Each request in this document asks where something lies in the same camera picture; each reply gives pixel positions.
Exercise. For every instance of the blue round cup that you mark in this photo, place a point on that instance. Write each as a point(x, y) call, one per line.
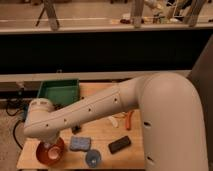
point(93, 158)

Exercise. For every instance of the small black object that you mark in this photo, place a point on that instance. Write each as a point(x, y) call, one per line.
point(76, 129)

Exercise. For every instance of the black rectangular block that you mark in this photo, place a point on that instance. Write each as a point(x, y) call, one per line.
point(119, 144)

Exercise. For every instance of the blue folded towel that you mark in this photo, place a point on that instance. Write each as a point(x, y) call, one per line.
point(80, 143)

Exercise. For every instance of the orange carrot toy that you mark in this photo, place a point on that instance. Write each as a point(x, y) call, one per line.
point(128, 120)

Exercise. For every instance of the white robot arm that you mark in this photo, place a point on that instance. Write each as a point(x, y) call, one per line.
point(174, 136)

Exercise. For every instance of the white small object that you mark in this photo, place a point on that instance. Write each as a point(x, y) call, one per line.
point(113, 121)

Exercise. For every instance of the red bowl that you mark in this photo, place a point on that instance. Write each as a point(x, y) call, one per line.
point(50, 153)

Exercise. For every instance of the green plastic tray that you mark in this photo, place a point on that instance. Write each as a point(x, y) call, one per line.
point(63, 92)

